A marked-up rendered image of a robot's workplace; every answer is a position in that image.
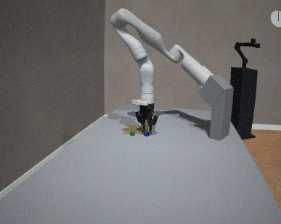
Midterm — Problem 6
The tan square mat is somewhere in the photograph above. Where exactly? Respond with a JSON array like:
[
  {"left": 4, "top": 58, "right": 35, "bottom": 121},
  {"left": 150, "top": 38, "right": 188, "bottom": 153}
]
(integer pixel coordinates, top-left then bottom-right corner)
[{"left": 123, "top": 125, "right": 148, "bottom": 134}]

